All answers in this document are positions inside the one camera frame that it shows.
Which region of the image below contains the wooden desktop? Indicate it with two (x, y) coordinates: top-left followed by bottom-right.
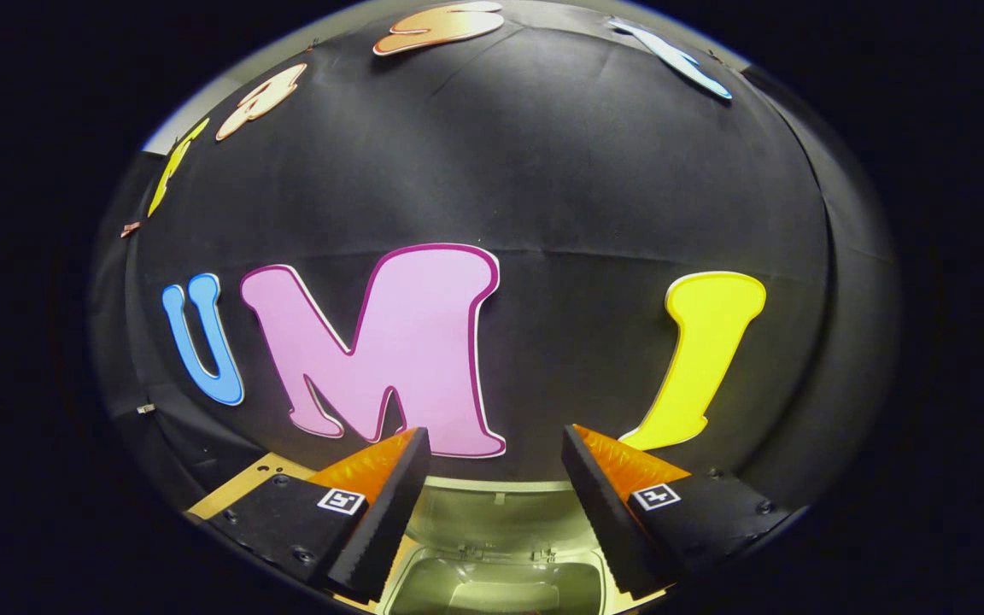
(187, 453), (672, 615)

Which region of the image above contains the green desktop garbage bin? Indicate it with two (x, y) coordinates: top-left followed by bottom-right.
(377, 478), (630, 615)

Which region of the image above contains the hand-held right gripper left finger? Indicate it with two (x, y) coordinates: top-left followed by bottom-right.
(206, 427), (431, 603)

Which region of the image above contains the black backdrop cloth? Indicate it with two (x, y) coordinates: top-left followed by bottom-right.
(89, 0), (899, 513)

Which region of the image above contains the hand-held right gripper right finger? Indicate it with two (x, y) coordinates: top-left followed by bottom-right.
(562, 425), (792, 599)

